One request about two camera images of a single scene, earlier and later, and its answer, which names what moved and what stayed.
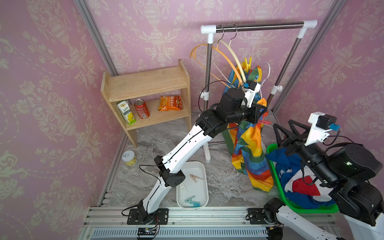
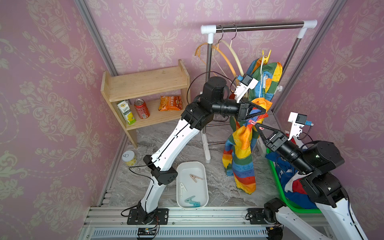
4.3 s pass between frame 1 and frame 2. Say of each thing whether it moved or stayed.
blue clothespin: stayed
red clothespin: moved
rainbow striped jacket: moved
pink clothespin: stayed
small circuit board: stayed
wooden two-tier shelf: stayed
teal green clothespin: stayed
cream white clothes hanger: stayed
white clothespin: stayed
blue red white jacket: stayed
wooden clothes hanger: moved
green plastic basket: stayed
